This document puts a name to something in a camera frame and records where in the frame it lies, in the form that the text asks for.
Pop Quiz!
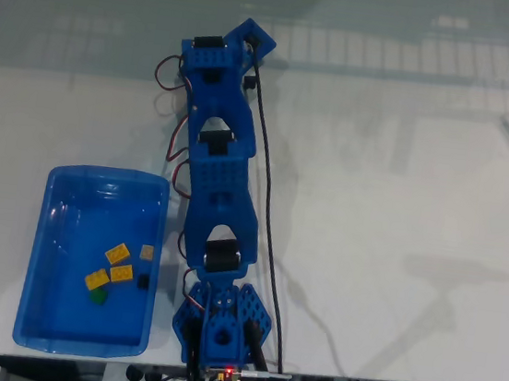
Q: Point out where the yellow lego brick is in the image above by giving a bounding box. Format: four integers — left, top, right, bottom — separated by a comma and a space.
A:
102, 240, 133, 268
109, 261, 136, 285
82, 267, 112, 294

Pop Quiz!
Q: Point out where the black camera module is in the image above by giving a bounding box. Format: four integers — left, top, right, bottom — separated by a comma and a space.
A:
243, 30, 264, 53

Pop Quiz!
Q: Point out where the blue plastic bin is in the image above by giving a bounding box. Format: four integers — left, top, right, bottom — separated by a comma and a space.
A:
10, 157, 173, 367

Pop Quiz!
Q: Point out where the black camera cable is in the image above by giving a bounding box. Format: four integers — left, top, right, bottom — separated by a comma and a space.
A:
211, 50, 332, 381

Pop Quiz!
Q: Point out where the red black servo wire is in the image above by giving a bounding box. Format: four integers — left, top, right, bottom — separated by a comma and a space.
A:
153, 52, 193, 94

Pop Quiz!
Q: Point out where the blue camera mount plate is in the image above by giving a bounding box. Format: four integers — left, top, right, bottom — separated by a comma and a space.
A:
222, 16, 279, 71

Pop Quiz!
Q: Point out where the motor controller board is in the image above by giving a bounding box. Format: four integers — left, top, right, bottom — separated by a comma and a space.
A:
206, 363, 245, 381

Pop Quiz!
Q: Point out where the green lego brick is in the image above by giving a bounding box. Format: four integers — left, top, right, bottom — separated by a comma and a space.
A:
88, 287, 110, 307

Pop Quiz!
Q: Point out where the white cable plug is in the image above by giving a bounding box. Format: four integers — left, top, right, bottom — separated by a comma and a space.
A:
248, 366, 294, 381

